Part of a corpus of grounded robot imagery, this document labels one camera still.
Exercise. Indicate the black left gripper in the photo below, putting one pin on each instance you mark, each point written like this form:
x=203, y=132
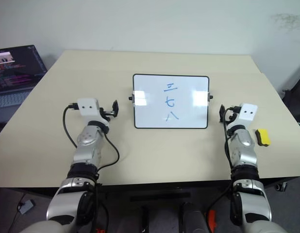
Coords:
x=107, y=113

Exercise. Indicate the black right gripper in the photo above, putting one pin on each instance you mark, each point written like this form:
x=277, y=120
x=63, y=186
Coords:
x=229, y=117

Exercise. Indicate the yellow and black eraser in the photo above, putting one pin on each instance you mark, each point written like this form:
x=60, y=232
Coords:
x=262, y=136

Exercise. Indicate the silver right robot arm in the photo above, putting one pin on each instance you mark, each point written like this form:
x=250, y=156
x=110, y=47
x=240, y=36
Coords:
x=242, y=145

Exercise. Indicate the black-framed small whiteboard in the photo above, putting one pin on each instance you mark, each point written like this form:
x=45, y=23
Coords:
x=170, y=102

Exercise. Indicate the black chair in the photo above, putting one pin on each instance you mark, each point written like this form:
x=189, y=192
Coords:
x=295, y=97

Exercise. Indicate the black caster wheel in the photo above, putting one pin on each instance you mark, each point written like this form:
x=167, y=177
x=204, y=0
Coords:
x=281, y=187

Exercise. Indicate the black flat bar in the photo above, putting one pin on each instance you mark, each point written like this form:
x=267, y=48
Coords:
x=159, y=197

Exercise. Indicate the orange plastic part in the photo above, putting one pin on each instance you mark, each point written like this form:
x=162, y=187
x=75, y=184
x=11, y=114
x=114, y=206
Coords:
x=211, y=218

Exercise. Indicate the open laptop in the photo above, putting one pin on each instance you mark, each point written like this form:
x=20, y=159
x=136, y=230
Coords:
x=16, y=68

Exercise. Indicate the large dark rounded shape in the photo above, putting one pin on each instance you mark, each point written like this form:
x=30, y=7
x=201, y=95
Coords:
x=194, y=218

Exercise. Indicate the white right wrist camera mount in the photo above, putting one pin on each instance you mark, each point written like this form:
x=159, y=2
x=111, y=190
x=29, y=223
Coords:
x=248, y=116

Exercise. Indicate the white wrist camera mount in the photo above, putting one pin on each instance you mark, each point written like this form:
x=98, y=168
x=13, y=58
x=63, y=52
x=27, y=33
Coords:
x=88, y=111
x=248, y=116

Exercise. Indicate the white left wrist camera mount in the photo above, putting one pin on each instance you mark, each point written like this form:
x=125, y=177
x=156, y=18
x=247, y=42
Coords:
x=88, y=111

